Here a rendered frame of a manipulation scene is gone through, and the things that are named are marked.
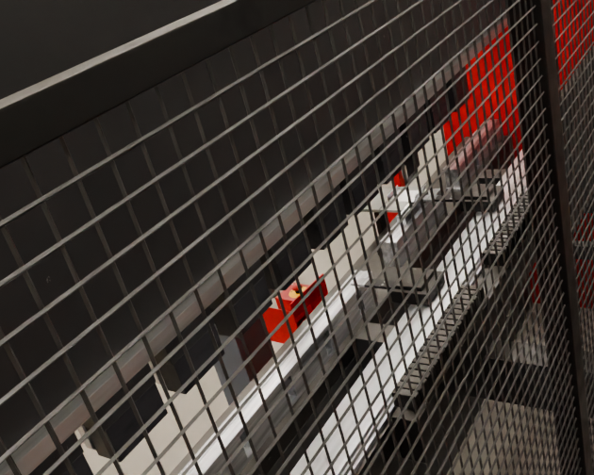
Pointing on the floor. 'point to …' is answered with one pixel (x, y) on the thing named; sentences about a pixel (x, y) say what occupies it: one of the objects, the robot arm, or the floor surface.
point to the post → (542, 15)
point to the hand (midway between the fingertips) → (272, 290)
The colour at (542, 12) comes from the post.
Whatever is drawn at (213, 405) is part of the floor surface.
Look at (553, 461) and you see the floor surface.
